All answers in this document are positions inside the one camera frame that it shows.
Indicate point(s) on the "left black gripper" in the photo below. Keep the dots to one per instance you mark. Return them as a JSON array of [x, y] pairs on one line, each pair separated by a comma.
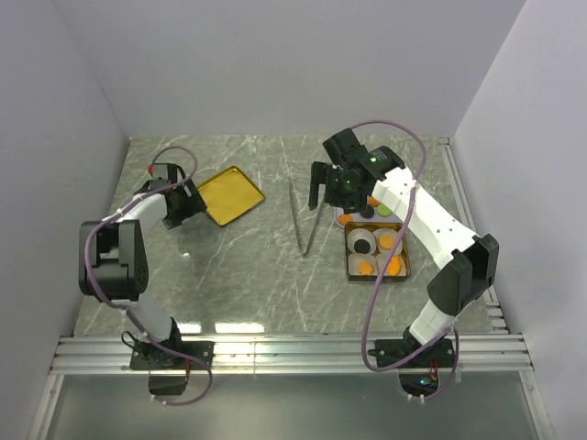
[[193, 204]]

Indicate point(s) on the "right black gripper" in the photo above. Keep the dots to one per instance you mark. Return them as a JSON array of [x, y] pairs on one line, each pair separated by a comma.
[[323, 173]]

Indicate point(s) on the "gold tin lid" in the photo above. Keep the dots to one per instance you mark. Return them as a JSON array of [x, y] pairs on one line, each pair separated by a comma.
[[229, 194]]

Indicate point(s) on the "lavender plastic tray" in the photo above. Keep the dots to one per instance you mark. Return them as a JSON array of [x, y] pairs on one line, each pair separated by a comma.
[[376, 220]]

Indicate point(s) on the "metal tongs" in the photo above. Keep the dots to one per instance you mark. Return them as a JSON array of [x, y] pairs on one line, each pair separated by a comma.
[[303, 243]]

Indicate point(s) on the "black sandwich cookie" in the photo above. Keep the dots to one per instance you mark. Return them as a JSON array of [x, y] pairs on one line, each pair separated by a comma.
[[368, 213], [362, 246]]

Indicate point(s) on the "gold cookie tin base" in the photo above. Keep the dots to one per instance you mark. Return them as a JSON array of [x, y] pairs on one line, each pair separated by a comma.
[[400, 250]]

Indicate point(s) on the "orange round dotted cookie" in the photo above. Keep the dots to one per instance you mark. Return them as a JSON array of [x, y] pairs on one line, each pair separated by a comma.
[[386, 241]]

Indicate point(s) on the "orange pumpkin cookie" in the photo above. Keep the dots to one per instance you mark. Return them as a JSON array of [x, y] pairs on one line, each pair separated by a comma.
[[394, 267]]

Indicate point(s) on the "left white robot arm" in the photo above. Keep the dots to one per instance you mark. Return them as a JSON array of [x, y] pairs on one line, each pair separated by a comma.
[[113, 268]]

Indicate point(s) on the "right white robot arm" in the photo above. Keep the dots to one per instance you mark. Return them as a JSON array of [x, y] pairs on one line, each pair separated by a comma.
[[466, 262]]

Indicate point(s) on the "orange chocolate chip cookie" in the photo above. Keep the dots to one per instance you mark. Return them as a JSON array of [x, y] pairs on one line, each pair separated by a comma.
[[343, 219]]

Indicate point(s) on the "orange swirl cookie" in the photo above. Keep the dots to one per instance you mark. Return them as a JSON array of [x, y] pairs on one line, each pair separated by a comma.
[[373, 201]]

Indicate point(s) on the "black sandwich cookie on tray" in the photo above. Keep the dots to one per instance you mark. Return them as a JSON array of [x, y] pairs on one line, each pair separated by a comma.
[[368, 213]]

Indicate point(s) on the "green round cookie right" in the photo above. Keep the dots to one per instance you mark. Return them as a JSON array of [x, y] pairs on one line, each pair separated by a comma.
[[383, 211]]

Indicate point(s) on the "white paper cup back-right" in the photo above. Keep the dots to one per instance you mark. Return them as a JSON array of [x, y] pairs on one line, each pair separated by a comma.
[[381, 231]]

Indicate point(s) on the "white paper cup front-left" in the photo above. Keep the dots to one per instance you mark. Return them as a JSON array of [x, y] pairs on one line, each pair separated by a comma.
[[355, 258]]

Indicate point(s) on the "white paper cup front-right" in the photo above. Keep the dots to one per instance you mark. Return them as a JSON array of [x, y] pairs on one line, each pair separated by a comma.
[[381, 259]]

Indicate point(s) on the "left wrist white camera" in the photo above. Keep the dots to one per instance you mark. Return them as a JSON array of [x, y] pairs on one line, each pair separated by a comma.
[[163, 171]]

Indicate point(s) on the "aluminium rail frame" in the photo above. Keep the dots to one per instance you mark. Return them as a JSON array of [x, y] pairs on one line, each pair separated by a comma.
[[286, 330]]

